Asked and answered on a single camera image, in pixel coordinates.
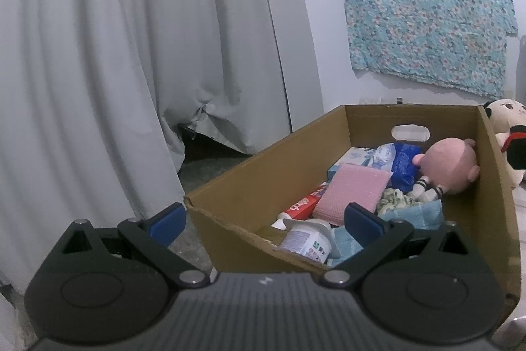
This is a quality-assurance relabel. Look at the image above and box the red toothpaste tube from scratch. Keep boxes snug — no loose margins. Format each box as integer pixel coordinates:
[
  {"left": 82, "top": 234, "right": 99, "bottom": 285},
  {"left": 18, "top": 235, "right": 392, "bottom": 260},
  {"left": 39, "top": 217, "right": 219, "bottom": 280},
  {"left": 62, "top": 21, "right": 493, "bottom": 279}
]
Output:
[{"left": 271, "top": 183, "right": 329, "bottom": 231}]

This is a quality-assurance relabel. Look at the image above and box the pink sponge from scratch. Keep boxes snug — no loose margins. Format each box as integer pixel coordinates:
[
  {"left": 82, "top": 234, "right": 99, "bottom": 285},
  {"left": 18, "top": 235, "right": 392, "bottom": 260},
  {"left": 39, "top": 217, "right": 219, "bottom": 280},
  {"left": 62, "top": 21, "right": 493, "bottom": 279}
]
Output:
[{"left": 313, "top": 163, "right": 394, "bottom": 225}]

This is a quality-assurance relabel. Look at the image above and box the pink plush doll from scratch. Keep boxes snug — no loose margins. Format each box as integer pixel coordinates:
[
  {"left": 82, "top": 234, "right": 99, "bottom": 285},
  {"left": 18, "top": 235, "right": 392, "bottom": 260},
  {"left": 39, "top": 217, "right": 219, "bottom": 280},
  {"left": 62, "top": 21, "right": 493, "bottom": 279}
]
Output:
[{"left": 411, "top": 138, "right": 481, "bottom": 206}]

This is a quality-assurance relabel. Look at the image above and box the green floral cloth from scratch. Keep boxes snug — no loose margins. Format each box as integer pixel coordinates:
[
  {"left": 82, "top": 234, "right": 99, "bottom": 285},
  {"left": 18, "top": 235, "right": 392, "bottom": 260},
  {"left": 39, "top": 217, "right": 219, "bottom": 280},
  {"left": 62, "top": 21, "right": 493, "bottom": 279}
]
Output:
[{"left": 378, "top": 188, "right": 424, "bottom": 217}]

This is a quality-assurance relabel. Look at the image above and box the grey curtain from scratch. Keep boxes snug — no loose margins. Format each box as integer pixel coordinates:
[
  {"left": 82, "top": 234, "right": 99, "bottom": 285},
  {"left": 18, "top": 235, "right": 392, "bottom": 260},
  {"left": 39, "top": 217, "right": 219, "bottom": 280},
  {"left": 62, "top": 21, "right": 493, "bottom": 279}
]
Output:
[{"left": 0, "top": 0, "right": 325, "bottom": 296}]

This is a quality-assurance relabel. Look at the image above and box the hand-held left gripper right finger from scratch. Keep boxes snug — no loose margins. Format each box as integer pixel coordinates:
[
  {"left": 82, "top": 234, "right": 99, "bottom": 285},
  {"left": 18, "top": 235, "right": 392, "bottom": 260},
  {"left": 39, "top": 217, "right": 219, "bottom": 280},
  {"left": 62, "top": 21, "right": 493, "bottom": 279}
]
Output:
[{"left": 318, "top": 203, "right": 468, "bottom": 289}]

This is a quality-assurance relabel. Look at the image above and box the light blue mask box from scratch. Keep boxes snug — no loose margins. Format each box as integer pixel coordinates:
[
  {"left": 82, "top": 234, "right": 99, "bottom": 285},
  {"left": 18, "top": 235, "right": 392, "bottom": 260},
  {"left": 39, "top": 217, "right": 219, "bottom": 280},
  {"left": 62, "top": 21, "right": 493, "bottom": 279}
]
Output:
[{"left": 327, "top": 146, "right": 386, "bottom": 181}]

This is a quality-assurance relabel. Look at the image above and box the white plastic jar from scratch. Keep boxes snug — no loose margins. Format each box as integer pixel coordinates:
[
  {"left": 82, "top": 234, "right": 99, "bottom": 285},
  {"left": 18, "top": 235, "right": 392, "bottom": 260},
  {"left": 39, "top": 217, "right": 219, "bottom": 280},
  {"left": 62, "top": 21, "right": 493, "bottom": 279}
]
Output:
[{"left": 279, "top": 218, "right": 334, "bottom": 265}]

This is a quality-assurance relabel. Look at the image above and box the cream plush doll red outfit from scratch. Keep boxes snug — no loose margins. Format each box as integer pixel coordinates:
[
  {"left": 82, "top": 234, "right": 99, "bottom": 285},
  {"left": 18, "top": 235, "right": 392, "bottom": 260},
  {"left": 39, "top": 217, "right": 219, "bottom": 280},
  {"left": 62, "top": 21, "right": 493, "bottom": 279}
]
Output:
[{"left": 483, "top": 98, "right": 526, "bottom": 192}]

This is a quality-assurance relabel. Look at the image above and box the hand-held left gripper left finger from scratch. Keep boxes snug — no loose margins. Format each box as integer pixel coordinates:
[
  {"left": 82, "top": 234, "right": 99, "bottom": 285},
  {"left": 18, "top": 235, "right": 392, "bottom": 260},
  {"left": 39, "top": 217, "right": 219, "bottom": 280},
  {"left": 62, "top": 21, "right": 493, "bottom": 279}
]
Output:
[{"left": 61, "top": 202, "right": 211, "bottom": 289}]

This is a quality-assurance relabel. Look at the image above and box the blue wet wipes pack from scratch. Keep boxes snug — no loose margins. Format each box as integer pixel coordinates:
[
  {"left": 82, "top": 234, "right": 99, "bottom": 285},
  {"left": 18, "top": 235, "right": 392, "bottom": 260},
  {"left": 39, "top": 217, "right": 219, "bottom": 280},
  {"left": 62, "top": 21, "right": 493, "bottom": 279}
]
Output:
[{"left": 370, "top": 142, "right": 424, "bottom": 192}]

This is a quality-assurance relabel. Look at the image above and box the brown cardboard box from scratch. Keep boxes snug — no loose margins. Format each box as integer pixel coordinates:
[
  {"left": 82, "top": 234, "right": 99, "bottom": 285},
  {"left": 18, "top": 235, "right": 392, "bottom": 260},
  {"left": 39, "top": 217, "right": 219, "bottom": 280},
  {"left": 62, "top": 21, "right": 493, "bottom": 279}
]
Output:
[{"left": 183, "top": 104, "right": 521, "bottom": 328}]

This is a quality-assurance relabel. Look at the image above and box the light blue cloth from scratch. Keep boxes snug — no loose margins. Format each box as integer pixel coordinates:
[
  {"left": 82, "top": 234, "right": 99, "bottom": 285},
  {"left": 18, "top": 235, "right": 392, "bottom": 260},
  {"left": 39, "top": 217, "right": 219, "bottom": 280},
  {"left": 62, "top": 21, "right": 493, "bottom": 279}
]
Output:
[{"left": 326, "top": 199, "right": 445, "bottom": 268}]

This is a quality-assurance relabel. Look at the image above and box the floral cloth wall hanging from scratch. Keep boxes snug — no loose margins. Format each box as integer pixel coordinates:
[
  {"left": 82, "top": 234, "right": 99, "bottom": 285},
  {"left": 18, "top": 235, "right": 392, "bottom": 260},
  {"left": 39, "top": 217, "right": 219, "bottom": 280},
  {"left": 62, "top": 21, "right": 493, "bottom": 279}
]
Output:
[{"left": 342, "top": 0, "right": 518, "bottom": 99}]

